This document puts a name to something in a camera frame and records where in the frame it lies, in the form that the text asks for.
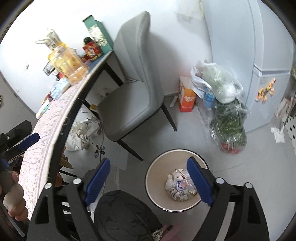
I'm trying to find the blue tissue pack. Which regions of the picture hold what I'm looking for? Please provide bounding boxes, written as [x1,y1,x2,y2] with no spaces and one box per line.
[50,78,71,100]

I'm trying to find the black knee trousers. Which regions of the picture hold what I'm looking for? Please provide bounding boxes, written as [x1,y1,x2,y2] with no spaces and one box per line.
[94,190,163,241]

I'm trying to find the beige round trash bin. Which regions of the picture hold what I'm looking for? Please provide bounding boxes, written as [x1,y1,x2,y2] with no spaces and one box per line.
[145,149,208,212]

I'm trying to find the white perforated shelf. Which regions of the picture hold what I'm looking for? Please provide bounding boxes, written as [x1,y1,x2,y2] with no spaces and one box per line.
[285,116,296,150]

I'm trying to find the blue white wrapper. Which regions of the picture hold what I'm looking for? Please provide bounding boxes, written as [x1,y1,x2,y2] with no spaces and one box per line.
[176,180,188,191]

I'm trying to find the person's left hand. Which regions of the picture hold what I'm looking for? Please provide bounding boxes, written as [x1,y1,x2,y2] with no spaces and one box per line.
[1,171,28,222]

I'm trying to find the grey keyboard-like rack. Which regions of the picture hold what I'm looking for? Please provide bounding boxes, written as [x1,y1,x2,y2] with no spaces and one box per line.
[43,61,55,76]

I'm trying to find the red tin can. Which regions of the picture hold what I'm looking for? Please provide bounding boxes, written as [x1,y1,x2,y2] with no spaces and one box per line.
[83,37,102,62]

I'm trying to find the patterned white tablecloth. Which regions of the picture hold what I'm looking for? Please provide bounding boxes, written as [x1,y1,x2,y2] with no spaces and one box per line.
[19,67,97,219]

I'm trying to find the white roll package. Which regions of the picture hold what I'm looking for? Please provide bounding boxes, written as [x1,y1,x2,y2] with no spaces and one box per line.
[35,100,51,120]

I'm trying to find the white tote bag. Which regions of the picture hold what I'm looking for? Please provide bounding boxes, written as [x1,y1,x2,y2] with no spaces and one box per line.
[35,29,62,50]

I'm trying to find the white plastic bag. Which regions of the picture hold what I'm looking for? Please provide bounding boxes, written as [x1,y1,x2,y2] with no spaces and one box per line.
[190,61,243,104]

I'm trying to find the bag of green vegetables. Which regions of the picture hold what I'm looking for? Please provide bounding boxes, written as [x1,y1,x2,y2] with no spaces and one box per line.
[210,99,249,154]

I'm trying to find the grey upholstered chair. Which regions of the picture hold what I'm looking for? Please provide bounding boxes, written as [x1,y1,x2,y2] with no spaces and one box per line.
[97,11,177,161]

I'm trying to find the white refrigerator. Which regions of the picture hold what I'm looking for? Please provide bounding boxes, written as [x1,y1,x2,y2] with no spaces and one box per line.
[203,0,295,132]

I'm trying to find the white red paper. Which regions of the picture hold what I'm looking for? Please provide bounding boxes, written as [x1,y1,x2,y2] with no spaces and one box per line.
[173,169,194,186]

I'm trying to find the crumpled paper under table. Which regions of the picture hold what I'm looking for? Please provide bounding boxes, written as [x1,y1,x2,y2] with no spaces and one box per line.
[65,119,100,151]

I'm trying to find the orange cardboard box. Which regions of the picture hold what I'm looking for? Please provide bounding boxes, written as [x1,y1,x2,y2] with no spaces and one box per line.
[178,76,196,113]

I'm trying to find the white tissue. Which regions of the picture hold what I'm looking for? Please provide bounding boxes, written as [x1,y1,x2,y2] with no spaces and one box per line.
[165,174,179,200]

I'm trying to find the clear plastic jar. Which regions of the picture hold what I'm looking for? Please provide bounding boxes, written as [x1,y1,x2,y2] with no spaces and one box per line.
[48,44,88,85]

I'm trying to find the green tall box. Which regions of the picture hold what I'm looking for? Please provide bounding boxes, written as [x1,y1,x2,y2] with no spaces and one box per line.
[83,15,113,54]

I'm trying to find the blue water bottle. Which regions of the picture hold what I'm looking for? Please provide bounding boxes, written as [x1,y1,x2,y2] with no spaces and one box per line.
[203,92,215,108]

